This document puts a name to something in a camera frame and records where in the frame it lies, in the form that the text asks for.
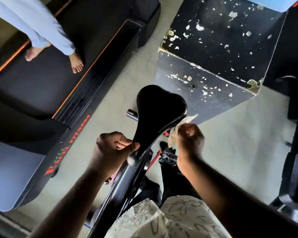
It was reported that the person's left forearm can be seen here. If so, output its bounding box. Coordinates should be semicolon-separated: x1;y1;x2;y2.
27;167;118;238

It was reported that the black box with chipped paint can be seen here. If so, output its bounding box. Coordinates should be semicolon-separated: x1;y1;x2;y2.
154;0;289;126

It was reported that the black seat adjustment knob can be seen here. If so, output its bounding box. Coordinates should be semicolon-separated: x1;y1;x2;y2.
126;109;139;122

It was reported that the black treadmill with orange stripes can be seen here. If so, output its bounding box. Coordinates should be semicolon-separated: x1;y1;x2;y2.
0;0;162;213

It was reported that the person's left hand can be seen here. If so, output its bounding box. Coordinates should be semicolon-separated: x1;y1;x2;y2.
90;131;141;177

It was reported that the white cleaning cloth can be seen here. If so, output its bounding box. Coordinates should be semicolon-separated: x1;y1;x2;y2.
167;114;199;149

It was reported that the black exercise bike frame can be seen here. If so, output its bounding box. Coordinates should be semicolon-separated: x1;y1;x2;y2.
88;142;180;238

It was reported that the black exercise machine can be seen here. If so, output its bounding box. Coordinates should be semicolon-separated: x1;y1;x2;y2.
263;0;298;214

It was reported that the person's right hand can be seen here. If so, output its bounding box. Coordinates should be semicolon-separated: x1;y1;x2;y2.
176;123;205;174

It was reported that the black bike pedal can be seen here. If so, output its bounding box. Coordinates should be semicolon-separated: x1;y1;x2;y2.
159;149;178;167

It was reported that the white floral garment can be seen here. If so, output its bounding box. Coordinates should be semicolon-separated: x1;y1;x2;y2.
105;195;233;238

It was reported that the black bicycle saddle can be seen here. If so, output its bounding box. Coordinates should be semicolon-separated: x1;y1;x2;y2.
132;85;188;167

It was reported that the person's right forearm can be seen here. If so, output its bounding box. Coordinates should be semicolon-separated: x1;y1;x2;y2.
181;156;298;238

